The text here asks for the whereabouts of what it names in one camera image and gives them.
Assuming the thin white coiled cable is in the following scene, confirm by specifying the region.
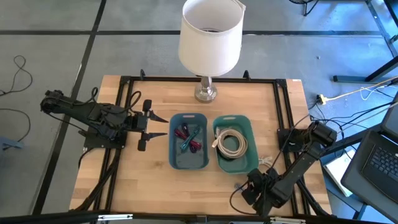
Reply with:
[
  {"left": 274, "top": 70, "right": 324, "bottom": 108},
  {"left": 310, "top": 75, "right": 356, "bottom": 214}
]
[{"left": 257, "top": 155, "right": 275, "bottom": 171}]

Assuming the black floor cable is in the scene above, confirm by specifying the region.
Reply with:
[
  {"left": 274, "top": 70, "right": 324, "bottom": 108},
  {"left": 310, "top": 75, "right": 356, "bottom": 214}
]
[
  {"left": 0, "top": 55, "right": 34, "bottom": 96},
  {"left": 0, "top": 108, "right": 32, "bottom": 144}
]

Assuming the red cable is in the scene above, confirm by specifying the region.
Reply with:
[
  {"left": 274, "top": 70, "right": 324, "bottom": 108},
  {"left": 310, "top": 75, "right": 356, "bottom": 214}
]
[{"left": 174, "top": 128, "right": 202, "bottom": 150}]

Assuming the teal green plastic bin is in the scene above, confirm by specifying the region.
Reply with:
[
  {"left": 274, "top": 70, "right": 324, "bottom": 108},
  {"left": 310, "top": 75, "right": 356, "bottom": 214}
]
[{"left": 212, "top": 114, "right": 259, "bottom": 174}]

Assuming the black rig crossbar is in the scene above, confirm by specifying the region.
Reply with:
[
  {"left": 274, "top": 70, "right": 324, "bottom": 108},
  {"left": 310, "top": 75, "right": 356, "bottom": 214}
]
[{"left": 0, "top": 210, "right": 398, "bottom": 224}]

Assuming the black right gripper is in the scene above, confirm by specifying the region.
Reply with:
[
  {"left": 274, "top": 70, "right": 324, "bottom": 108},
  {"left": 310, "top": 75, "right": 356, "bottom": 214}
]
[{"left": 241, "top": 167, "right": 280, "bottom": 217}]

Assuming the dark purple cable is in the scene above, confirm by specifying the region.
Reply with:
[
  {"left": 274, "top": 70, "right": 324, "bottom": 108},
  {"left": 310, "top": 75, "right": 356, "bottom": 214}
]
[{"left": 181, "top": 122, "right": 198, "bottom": 154}]

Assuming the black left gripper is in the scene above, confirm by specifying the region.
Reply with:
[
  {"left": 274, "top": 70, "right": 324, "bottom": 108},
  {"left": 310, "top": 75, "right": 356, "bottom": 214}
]
[{"left": 129, "top": 99, "right": 170, "bottom": 152}]

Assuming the black operator desk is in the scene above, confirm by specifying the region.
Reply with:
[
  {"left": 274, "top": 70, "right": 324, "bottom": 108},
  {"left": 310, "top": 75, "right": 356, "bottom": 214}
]
[{"left": 320, "top": 123, "right": 398, "bottom": 224}]

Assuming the yellow extension cord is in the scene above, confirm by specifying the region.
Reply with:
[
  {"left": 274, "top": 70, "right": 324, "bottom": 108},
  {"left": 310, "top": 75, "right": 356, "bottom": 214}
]
[{"left": 316, "top": 76, "right": 398, "bottom": 106}]

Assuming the black office desk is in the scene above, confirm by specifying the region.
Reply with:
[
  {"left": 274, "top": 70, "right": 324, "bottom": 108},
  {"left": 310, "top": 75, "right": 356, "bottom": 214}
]
[{"left": 332, "top": 0, "right": 398, "bottom": 83}]

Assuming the silver bracket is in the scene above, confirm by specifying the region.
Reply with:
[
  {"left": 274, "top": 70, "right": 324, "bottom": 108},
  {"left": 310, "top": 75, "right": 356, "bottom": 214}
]
[
  {"left": 97, "top": 213, "right": 134, "bottom": 222},
  {"left": 269, "top": 217, "right": 307, "bottom": 224}
]

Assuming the black operator laptop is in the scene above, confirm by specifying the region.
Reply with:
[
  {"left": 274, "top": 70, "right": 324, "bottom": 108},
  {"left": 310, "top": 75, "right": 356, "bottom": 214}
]
[{"left": 340, "top": 129, "right": 398, "bottom": 222}]

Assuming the black operator monitor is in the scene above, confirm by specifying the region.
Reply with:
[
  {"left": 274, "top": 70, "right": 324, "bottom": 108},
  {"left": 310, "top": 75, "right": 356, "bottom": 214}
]
[{"left": 381, "top": 91, "right": 398, "bottom": 141}]

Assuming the teal cable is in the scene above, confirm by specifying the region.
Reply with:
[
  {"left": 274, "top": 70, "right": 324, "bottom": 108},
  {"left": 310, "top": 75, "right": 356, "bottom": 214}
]
[{"left": 179, "top": 124, "right": 201, "bottom": 152}]

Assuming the blue plastic bin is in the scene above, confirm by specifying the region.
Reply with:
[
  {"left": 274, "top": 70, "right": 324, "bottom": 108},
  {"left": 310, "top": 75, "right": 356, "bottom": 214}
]
[{"left": 169, "top": 113, "right": 210, "bottom": 170}]

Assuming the white shade silver table lamp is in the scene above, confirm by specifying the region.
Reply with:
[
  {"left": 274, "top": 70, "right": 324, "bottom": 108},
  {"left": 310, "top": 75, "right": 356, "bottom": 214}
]
[{"left": 178, "top": 0, "right": 246, "bottom": 104}]

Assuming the thick white cable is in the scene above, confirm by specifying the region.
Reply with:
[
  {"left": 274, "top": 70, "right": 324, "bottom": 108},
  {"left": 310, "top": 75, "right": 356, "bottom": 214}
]
[{"left": 212, "top": 126, "right": 249, "bottom": 159}]

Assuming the dark thin cable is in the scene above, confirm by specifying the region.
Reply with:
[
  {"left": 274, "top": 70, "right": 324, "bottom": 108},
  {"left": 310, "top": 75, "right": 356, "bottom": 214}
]
[{"left": 229, "top": 181, "right": 259, "bottom": 217}]

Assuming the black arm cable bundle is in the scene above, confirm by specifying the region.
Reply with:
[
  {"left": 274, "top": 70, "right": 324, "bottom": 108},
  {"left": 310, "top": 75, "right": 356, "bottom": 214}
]
[
  {"left": 74, "top": 148, "right": 123, "bottom": 212},
  {"left": 295, "top": 179, "right": 331, "bottom": 218}
]

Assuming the white flat box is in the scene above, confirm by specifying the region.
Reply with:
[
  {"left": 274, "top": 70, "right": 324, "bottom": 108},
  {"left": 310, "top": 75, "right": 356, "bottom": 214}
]
[{"left": 322, "top": 148, "right": 356, "bottom": 197}]

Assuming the blue floor object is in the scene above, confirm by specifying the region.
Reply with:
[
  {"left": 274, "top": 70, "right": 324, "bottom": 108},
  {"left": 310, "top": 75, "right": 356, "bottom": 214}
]
[{"left": 0, "top": 136, "right": 25, "bottom": 152}]

